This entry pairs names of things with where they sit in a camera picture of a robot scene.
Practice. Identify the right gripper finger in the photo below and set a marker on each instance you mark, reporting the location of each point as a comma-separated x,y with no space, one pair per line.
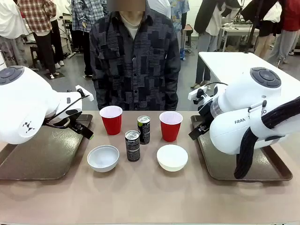
197,136
198,131

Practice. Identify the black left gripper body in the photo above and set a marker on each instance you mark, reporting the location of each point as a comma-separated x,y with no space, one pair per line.
73,117

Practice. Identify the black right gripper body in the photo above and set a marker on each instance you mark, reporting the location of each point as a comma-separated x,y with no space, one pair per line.
205,117

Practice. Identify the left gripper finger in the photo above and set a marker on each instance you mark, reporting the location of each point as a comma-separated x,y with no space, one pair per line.
82,132
84,127

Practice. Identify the red plastic cup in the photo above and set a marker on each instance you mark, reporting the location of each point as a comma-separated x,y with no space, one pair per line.
170,131
112,122

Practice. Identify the white translucent plastic bowl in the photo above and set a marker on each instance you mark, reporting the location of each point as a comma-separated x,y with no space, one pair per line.
103,159

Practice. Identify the black Pepsi soda can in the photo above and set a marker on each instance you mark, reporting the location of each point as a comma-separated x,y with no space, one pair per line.
144,132
133,150

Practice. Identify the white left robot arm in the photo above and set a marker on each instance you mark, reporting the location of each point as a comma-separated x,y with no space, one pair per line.
25,105

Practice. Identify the person's right forearm dark sleeve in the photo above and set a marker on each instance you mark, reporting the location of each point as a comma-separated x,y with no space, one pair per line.
96,93

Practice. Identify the person's left forearm dark sleeve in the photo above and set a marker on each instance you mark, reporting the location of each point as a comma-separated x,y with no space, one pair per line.
172,93

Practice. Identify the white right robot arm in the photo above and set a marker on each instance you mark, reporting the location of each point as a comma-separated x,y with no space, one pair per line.
243,112

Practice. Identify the white opaque bowl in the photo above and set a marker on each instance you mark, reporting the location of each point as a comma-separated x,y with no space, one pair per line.
172,158

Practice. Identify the brown plastic serving tray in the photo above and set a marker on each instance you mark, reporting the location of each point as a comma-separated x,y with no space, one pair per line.
222,164
47,152

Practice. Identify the large white table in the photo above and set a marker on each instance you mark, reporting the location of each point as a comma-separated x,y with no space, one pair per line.
234,63

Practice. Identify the dark stool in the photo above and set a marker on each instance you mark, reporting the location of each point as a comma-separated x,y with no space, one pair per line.
34,52

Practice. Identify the person in dark patchwork shirt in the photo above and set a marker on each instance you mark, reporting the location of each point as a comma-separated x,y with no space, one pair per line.
134,65

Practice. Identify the small white desk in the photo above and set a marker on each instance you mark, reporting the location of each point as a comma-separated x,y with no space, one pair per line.
236,31

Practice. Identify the bystander in black jacket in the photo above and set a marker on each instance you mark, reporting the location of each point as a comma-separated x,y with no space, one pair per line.
208,21

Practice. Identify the bystander in blue plaid shirt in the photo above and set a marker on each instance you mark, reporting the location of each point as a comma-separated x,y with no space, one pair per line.
84,18

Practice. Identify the black tripod stand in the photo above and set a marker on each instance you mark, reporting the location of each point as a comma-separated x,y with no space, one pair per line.
251,28

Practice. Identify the bystander in red plaid shirt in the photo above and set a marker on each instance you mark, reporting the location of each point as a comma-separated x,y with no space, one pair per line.
39,21

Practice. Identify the bystander in blue floral shirt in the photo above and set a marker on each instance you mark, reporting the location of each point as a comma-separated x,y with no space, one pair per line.
179,16

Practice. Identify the bystander holding white bag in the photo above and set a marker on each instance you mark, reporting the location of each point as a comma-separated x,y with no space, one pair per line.
267,25

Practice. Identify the bystander in white shirt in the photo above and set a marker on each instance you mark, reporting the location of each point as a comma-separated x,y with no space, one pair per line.
9,25

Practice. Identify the bystander in red jacket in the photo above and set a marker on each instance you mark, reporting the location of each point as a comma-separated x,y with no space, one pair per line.
289,28

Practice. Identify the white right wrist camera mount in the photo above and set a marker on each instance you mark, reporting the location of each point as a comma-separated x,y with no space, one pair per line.
197,94

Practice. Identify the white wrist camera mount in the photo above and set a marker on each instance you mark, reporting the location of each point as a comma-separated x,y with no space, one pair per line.
197,94
84,93

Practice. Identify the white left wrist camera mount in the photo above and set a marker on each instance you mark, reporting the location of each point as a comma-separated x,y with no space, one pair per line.
84,93

